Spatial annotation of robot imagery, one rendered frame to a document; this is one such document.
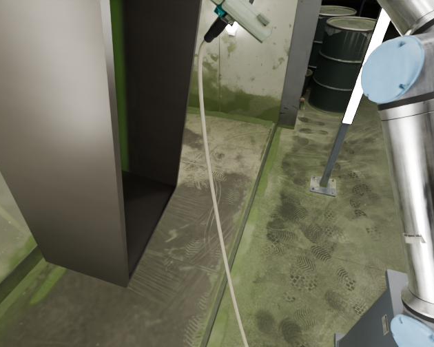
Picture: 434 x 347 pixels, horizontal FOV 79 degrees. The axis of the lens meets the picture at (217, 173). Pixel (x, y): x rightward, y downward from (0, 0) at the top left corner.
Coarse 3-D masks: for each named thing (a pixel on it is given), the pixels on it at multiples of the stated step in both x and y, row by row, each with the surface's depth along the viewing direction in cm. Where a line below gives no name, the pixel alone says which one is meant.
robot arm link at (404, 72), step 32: (384, 64) 51; (416, 64) 47; (384, 96) 52; (416, 96) 50; (384, 128) 57; (416, 128) 51; (416, 160) 52; (416, 192) 54; (416, 224) 55; (416, 256) 57; (416, 288) 59; (416, 320) 58
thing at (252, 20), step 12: (216, 0) 69; (228, 0) 68; (240, 0) 69; (228, 12) 71; (240, 12) 70; (252, 12) 71; (216, 24) 78; (228, 24) 77; (240, 24) 74; (252, 24) 72; (204, 36) 87; (216, 36) 84; (264, 36) 74
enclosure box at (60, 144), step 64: (0, 0) 42; (64, 0) 39; (128, 0) 93; (192, 0) 88; (0, 64) 50; (64, 64) 46; (128, 64) 109; (192, 64) 101; (0, 128) 61; (64, 128) 57; (128, 128) 131; (64, 192) 72; (128, 192) 141; (64, 256) 100; (128, 256) 116
